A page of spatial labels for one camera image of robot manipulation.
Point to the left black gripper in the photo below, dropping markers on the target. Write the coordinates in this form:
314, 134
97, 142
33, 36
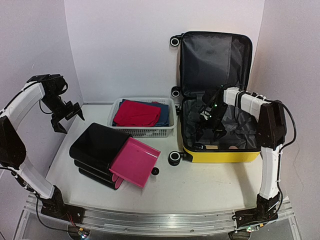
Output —
70, 112

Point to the round pink powder puff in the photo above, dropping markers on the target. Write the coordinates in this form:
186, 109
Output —
232, 147

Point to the black round compact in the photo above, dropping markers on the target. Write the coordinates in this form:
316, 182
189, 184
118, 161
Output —
199, 146

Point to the red garment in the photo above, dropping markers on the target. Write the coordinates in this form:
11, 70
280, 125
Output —
136, 114

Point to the pink top drawer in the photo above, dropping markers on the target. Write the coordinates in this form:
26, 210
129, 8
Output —
135, 162

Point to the yellow Pikachu suitcase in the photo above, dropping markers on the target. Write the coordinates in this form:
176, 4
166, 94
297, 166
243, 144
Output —
208, 61

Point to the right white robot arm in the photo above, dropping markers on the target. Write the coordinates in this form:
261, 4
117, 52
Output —
270, 134

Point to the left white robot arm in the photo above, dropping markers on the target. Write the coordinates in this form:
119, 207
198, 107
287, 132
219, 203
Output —
47, 89

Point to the black pink drawer organizer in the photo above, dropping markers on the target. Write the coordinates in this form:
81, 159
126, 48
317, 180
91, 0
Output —
94, 151

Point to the square tan makeup compact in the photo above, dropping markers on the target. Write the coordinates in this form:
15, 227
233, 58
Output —
211, 147

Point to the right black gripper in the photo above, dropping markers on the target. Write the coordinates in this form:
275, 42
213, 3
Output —
220, 130

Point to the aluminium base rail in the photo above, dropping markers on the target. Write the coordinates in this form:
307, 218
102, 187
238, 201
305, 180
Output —
183, 224

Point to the white plastic basket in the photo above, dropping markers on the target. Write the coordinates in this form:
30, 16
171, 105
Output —
146, 132

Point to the blue garment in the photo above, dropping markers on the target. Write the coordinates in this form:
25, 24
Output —
163, 119

